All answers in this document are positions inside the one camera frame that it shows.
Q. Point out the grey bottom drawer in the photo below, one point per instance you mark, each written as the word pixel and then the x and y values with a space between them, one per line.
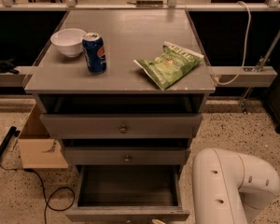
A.
pixel 134 194

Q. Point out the grey drawer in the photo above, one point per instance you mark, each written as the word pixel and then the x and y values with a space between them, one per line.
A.
pixel 126 156
pixel 134 194
pixel 119 126

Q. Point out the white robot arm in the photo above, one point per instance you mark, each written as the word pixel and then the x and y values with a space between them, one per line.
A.
pixel 230 187

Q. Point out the grey middle drawer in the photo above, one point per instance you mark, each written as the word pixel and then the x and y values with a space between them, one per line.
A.
pixel 126 156

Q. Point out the grey wooden drawer cabinet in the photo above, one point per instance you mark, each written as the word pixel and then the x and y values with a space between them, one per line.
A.
pixel 119 117

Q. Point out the grey top drawer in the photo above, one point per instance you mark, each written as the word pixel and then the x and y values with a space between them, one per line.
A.
pixel 119 126

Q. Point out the cardboard box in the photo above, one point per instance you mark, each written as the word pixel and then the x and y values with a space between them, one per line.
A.
pixel 38 149

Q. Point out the green chip bag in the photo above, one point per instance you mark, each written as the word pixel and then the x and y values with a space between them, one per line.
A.
pixel 174 63

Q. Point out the black bar on floor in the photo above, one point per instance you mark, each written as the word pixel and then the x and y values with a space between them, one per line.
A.
pixel 7 138

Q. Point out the blue pepsi soda can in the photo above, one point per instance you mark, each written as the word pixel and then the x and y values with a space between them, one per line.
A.
pixel 94 51

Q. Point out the white ceramic bowl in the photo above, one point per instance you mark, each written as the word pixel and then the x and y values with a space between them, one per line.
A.
pixel 68 41

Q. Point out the black object on rail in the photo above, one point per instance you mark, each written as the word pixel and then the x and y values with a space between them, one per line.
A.
pixel 7 66

